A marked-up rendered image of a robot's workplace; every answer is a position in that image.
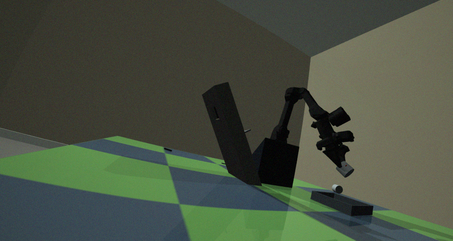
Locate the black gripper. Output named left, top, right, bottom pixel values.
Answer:
left=316, top=129, right=350, bottom=168

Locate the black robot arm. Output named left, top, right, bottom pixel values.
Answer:
left=270, top=87, right=355, bottom=145

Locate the white cylinder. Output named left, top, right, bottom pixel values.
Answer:
left=332, top=184, right=343, bottom=194

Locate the grey cylinder with two slots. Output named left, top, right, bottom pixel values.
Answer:
left=336, top=161, right=354, bottom=178

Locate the grey service panel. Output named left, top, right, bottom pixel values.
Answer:
left=202, top=82, right=262, bottom=186

